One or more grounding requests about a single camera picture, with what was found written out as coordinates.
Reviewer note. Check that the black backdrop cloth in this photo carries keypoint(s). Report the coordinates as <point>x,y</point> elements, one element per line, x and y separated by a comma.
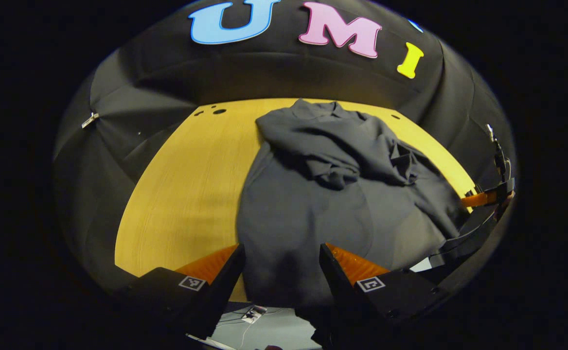
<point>167,78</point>

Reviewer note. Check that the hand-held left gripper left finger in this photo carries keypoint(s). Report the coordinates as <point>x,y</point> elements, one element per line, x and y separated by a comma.
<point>223,291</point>

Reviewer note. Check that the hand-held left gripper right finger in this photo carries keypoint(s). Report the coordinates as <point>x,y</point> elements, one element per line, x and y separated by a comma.
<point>340,291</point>

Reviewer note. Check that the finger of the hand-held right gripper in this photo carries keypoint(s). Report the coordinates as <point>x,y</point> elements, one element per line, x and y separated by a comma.
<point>464,236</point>
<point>478,199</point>

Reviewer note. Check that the white power strip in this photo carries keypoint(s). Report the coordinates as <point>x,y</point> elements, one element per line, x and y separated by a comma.
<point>254,313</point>

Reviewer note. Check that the silver backdrop clip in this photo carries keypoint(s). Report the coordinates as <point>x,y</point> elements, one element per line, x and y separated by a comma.
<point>90,119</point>

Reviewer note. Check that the grey button-up shirt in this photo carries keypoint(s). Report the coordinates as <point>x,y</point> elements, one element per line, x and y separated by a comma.
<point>293,214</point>

